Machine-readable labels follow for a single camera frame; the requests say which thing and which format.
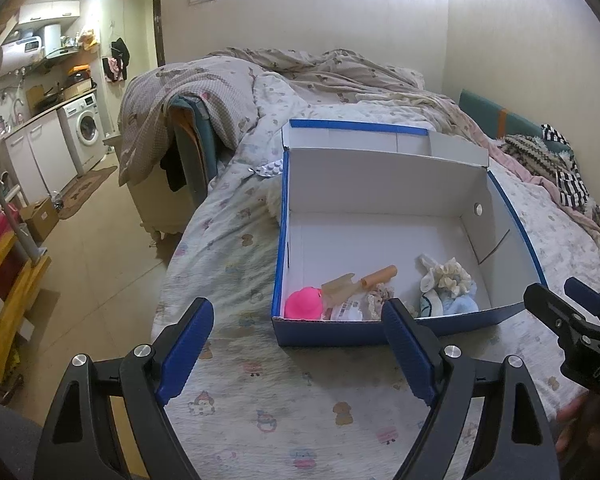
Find grey-beige quilt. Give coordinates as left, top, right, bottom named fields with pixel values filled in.
left=117, top=47, right=426, bottom=186

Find teal headboard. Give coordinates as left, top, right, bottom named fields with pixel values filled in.
left=457, top=89, right=576, bottom=153

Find black and white striped garment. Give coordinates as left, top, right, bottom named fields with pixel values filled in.
left=540, top=124, right=593, bottom=211

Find blue-trimmed white cloth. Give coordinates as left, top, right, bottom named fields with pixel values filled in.
left=419, top=292, right=446, bottom=318

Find cream scrunchie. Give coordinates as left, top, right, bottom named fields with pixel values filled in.
left=432, top=257, right=473, bottom=293

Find person's right hand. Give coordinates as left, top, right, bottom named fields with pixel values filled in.
left=555, top=392, right=593, bottom=456

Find pink ball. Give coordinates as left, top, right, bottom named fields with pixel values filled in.
left=285, top=287, right=326, bottom=320

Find white pouch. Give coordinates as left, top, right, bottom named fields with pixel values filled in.
left=325, top=297, right=381, bottom=322

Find dark hanging clothes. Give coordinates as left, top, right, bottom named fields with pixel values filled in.
left=102, top=37, right=131, bottom=82

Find orange bag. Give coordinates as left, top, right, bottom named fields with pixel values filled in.
left=65, top=64, right=95, bottom=93

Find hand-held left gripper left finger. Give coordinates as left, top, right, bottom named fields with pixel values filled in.
left=32, top=297, right=215, bottom=480

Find white water heater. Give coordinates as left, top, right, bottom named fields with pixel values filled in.
left=0, top=35, right=46, bottom=80

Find metal pole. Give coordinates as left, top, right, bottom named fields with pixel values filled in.
left=0, top=125, right=38, bottom=261

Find patterned knit cloth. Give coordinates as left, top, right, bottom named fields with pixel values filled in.
left=500, top=134, right=581, bottom=186

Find brown cardboard box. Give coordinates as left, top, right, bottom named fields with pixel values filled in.
left=19, top=196, right=60, bottom=242

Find blue and white cardboard box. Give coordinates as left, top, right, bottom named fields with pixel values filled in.
left=271, top=119, right=549, bottom=348

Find range hood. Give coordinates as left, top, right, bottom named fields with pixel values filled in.
left=42, top=22, right=88, bottom=61

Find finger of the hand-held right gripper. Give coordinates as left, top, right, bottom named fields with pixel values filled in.
left=564, top=276, right=600, bottom=333
left=523, top=282, right=588, bottom=341

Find person's grey clothing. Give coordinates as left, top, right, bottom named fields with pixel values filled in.
left=0, top=400, right=46, bottom=480

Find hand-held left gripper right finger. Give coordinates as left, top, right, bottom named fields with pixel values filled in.
left=381, top=298, right=561, bottom=480

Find light blue towel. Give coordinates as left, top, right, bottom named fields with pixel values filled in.
left=440, top=282, right=480, bottom=316

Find yellow wooden chair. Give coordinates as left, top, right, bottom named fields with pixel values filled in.
left=0, top=180, right=52, bottom=386

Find white sock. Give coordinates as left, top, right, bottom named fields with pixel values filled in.
left=417, top=255, right=446, bottom=293

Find striped knit clothes pile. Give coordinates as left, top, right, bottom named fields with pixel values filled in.
left=420, top=95, right=600, bottom=226

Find white washing machine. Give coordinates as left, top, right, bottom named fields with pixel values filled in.
left=57, top=92, right=106, bottom=176

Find dark door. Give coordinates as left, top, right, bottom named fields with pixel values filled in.
left=151, top=0, right=168, bottom=67

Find beige lace scrunchie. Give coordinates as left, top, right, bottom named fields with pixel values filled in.
left=362, top=284, right=397, bottom=318

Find white fluffy cloth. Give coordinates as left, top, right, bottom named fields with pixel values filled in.
left=260, top=180, right=286, bottom=226

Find brown door mat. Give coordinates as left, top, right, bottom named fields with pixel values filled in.
left=57, top=165, right=118, bottom=220

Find teal footboard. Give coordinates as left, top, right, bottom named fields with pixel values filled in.
left=167, top=95, right=221, bottom=211

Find orange tube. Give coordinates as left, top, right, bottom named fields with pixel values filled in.
left=360, top=265, right=398, bottom=291

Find white wall cabinet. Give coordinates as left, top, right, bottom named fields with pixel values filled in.
left=17, top=0, right=83, bottom=26

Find white base cabinet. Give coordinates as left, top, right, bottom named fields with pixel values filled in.
left=2, top=110, right=78, bottom=206

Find silver blister pack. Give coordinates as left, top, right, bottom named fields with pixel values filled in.
left=247, top=159, right=285, bottom=179

